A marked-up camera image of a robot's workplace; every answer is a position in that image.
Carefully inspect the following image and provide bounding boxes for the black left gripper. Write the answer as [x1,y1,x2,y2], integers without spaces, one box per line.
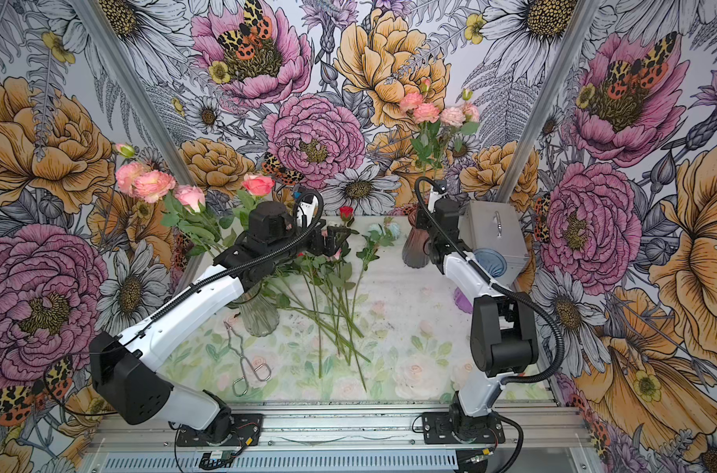
[268,216,351,261]

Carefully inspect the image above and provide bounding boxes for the blue purple glass vase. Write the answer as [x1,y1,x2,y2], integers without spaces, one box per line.
[453,248,508,313]

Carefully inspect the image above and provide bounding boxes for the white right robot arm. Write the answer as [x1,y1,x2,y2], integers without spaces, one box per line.
[419,181,543,418]

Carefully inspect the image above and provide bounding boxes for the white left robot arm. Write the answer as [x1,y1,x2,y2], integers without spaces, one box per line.
[89,190,335,433]

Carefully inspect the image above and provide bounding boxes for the dark pink glass vase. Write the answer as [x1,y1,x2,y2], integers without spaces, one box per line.
[402,227,429,269]

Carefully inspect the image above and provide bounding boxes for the clear glass vase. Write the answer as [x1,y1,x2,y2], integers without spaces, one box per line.
[232,283,280,338]

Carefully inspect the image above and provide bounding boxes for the grey metal box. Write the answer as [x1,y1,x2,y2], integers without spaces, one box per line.
[459,201,530,286]

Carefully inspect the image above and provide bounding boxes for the pink flower stems on table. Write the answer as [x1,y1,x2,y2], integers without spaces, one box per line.
[265,214,401,389]

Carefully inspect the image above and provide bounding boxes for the floral table mat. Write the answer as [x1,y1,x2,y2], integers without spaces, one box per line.
[160,268,476,404]

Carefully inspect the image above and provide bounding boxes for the metal scissors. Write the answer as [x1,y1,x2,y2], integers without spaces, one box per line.
[225,322,272,397]

